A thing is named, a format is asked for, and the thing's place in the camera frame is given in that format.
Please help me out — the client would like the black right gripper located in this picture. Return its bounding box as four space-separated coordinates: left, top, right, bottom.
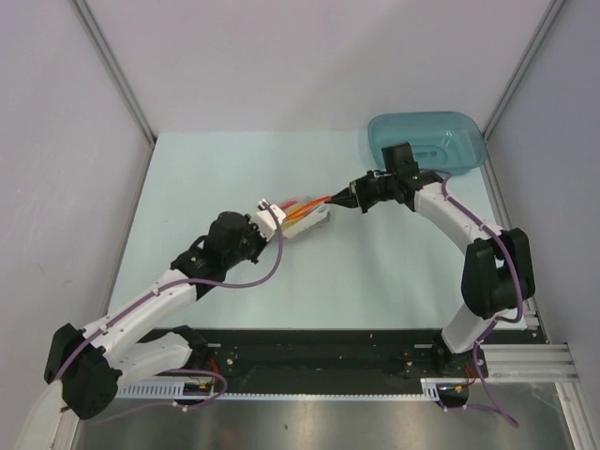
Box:
325 171 398 214

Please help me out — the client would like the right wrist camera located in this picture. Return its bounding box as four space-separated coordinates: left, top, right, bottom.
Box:
382 142 419 178

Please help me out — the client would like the teal plastic tub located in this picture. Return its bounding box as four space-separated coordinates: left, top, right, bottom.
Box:
367 112 488 173

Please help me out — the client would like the aluminium frame post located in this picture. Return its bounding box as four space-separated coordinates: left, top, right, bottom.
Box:
69 0 158 144
482 0 568 140

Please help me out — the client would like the aluminium frame post left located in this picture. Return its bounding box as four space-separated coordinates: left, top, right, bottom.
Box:
69 0 158 144

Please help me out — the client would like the clear zip top bag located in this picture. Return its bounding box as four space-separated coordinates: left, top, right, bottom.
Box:
277 196 331 241

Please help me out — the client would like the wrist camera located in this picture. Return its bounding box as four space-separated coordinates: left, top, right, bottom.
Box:
382 142 419 178
251 199 287 242

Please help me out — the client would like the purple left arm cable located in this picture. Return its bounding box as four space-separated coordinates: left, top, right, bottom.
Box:
51 201 287 426

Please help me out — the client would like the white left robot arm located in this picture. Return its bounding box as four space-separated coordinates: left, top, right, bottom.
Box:
44 202 286 420

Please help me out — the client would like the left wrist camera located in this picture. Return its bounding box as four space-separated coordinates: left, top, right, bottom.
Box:
251 199 287 242

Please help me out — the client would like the aluminium frame post right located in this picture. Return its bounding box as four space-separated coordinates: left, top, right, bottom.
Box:
482 0 568 140

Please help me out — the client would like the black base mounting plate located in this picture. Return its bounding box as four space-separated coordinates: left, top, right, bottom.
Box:
183 328 541 398

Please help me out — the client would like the white slotted cable duct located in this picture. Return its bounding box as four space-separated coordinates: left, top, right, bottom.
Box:
116 379 473 401

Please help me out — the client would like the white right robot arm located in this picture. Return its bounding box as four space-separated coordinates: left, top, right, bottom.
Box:
328 171 535 376

